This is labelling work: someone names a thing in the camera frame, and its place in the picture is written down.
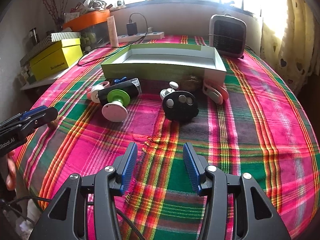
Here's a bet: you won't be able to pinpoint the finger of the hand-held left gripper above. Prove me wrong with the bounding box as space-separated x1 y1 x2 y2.
0 106 50 130
14 107 59 137

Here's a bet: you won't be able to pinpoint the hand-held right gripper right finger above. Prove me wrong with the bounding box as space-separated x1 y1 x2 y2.
183 142 292 240

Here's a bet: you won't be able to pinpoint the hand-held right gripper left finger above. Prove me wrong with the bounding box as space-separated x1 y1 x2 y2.
29 142 138 240

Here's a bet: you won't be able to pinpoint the pink clip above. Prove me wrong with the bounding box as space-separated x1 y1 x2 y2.
202 81 228 105
86 81 112 100

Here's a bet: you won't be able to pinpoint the white ribbed cap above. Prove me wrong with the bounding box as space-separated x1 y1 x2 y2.
89 85 105 103

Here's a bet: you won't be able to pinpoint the black oval button disc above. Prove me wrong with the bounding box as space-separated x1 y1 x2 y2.
162 91 199 123

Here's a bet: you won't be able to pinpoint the green white suction knob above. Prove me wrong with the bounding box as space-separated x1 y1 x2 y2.
101 89 132 123

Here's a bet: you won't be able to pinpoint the small grey white knob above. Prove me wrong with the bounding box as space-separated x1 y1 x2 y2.
160 81 178 100

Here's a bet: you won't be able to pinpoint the black flashlight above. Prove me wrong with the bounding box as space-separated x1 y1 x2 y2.
98 78 142 104

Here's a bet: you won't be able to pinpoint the green white cardboard box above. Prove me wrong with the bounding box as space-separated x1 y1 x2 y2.
101 43 227 87

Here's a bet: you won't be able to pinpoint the person's left hand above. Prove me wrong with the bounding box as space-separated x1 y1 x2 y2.
5 152 17 191

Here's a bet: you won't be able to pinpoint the white shelf board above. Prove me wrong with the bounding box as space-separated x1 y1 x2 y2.
20 66 68 91

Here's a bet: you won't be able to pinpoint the yellow cardboard box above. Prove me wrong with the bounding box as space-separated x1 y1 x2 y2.
29 38 83 81

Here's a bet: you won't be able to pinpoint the green striped box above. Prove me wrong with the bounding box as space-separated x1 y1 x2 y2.
50 31 82 42

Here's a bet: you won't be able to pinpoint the clear plastic bin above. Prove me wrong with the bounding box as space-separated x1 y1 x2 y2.
79 25 112 53

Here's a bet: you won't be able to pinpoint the dried flower branches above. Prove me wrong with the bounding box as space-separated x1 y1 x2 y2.
37 0 65 28

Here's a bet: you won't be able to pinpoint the black charger adapter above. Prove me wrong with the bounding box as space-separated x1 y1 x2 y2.
126 22 138 36

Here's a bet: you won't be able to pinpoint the orange tray with clutter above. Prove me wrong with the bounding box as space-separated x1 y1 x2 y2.
64 0 113 22

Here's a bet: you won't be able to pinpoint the white power strip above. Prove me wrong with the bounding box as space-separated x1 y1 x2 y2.
117 31 165 43

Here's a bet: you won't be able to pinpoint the grey space heater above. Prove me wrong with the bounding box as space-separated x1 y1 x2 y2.
208 14 247 59

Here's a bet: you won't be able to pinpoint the cream heart print curtain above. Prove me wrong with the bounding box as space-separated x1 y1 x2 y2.
260 0 320 98

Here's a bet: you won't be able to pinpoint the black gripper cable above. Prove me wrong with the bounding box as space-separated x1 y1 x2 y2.
0 196 52 228

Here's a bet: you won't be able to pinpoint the black charger cable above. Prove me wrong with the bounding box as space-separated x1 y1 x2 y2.
77 12 150 67

